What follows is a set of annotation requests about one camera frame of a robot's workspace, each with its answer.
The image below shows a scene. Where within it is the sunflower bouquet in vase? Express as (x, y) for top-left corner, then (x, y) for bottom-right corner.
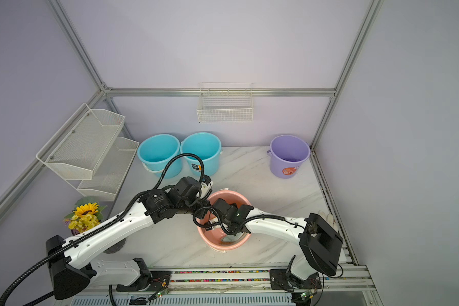
(64, 196), (107, 235)

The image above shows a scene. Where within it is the pink plastic bucket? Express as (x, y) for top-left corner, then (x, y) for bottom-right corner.
(197, 190), (251, 252)

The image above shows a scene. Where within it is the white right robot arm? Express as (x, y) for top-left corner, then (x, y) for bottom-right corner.
(202, 198), (343, 289)

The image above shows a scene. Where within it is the teal bucket being wiped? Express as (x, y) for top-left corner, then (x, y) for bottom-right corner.
(137, 134), (181, 178)

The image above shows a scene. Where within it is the purple plastic bucket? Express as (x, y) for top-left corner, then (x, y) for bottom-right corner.
(267, 135), (311, 179)

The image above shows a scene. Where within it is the white wire wall basket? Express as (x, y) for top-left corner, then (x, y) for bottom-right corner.
(196, 82), (254, 123)

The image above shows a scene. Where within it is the teal bucket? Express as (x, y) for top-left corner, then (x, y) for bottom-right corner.
(181, 132), (222, 177)

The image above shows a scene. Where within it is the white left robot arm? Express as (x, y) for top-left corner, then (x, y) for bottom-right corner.
(47, 175), (212, 300)

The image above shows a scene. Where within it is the white two-tier mesh shelf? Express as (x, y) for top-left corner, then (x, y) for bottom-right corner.
(36, 103), (139, 202)

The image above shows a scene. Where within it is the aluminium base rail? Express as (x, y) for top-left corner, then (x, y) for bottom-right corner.
(55, 264), (383, 305)

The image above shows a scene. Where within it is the black corrugated left cable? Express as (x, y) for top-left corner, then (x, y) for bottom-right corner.
(0, 153), (206, 306)

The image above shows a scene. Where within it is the white work glove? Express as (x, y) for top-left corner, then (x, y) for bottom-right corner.
(318, 210), (339, 232)

